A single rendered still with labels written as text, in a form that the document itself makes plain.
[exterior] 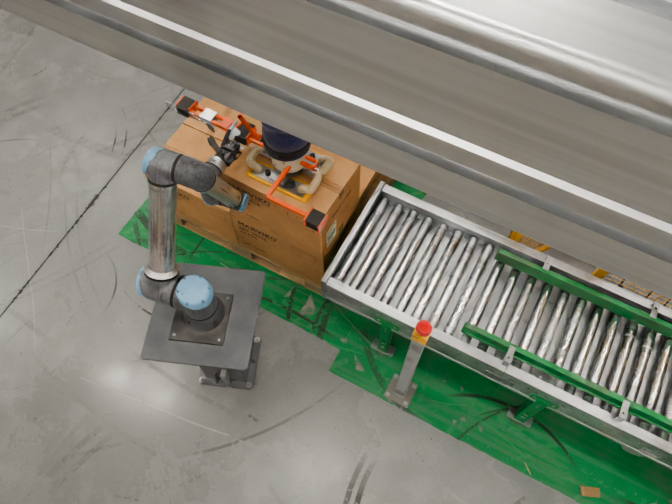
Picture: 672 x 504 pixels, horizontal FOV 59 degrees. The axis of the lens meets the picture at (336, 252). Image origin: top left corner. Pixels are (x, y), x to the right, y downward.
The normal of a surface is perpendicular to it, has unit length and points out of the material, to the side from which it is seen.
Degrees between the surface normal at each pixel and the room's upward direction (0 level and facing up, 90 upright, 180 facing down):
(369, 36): 90
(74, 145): 0
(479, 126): 90
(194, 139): 0
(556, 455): 0
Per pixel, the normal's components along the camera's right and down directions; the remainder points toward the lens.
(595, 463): 0.00, -0.46
